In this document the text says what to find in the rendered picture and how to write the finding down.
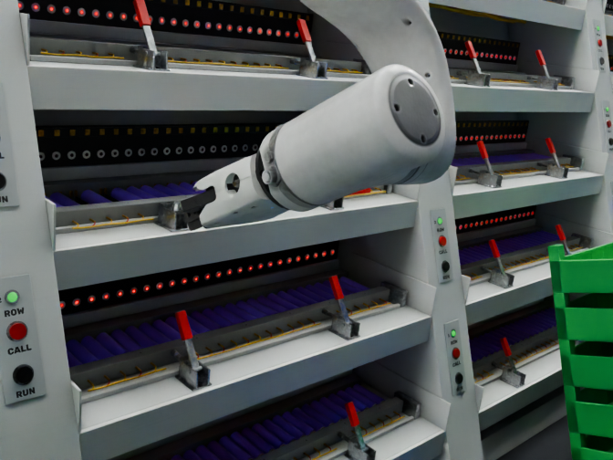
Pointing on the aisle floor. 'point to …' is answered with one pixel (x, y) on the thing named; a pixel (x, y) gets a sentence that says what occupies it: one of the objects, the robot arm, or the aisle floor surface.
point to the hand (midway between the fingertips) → (204, 212)
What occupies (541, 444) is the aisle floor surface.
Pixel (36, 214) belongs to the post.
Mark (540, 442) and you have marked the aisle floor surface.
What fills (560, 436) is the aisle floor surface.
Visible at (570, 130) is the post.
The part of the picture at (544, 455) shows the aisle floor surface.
